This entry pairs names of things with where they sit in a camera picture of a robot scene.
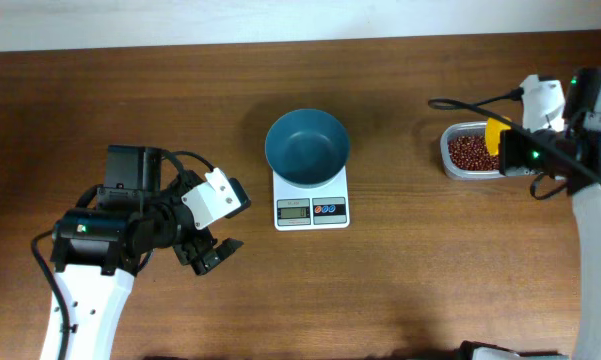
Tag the clear plastic container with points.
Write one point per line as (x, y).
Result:
(453, 172)

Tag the white digital kitchen scale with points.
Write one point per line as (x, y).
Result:
(321, 207)

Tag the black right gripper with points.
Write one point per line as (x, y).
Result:
(510, 151)

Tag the yellow plastic measuring scoop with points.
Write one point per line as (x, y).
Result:
(493, 130)

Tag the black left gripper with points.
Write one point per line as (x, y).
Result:
(196, 249)

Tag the red adzuki beans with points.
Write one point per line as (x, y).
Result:
(470, 153)

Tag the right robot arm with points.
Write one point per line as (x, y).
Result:
(582, 116)

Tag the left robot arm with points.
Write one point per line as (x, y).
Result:
(148, 201)

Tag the blue-grey bowl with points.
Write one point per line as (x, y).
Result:
(307, 147)

